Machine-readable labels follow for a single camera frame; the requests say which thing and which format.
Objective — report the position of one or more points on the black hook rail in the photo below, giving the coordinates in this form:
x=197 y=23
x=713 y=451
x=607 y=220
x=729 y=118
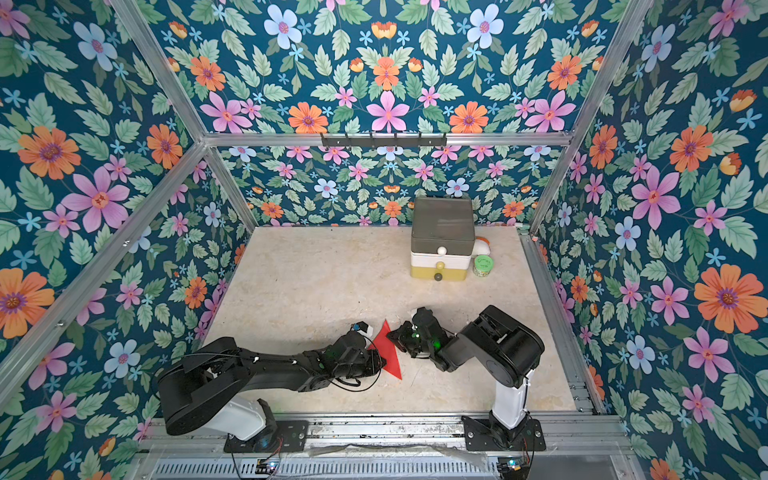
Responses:
x=373 y=141

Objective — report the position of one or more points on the white orange object behind cabinet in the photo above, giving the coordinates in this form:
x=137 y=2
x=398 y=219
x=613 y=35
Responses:
x=481 y=247

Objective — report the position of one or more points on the green lidded jar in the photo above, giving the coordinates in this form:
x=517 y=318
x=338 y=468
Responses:
x=483 y=265

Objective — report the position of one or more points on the aluminium front rail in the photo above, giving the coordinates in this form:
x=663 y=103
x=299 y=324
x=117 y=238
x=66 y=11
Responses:
x=552 y=432

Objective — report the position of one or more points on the small circuit board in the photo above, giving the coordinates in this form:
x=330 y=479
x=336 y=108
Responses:
x=267 y=467
x=508 y=464

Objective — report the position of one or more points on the small circuit board left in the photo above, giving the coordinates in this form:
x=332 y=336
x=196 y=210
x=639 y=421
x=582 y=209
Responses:
x=267 y=467

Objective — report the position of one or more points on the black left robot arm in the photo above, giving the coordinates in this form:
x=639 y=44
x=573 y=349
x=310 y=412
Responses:
x=201 y=384

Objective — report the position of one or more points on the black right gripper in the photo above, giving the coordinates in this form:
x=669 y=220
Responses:
x=409 y=336

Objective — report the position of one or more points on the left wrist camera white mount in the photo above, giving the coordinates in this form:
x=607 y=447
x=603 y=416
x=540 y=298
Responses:
x=364 y=329

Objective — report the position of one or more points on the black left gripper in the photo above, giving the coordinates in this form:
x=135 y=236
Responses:
x=371 y=358

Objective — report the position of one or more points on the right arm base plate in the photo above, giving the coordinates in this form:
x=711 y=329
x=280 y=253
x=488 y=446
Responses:
x=504 y=433

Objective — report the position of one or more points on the small circuit board right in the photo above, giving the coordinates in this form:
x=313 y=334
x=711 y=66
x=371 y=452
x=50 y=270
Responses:
x=508 y=464

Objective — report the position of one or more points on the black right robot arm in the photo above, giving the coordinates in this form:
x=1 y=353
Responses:
x=509 y=351

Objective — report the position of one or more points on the small three-drawer cabinet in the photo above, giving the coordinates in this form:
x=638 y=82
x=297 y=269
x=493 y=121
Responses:
x=442 y=239

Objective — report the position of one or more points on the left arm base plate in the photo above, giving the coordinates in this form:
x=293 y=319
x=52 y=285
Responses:
x=267 y=435

